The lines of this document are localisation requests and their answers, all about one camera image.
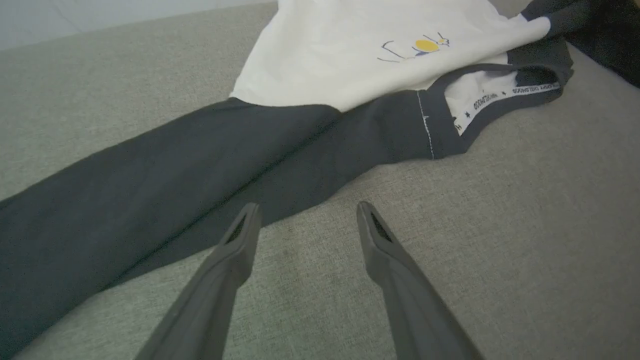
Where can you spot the white and black shirt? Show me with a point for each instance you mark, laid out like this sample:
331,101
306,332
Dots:
175,170

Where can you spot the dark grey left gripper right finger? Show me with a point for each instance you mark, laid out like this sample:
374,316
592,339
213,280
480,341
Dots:
410,300

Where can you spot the grey fabric sofa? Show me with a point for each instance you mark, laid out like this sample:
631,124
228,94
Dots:
525,225

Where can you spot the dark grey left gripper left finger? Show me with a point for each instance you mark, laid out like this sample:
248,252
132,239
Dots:
210,295

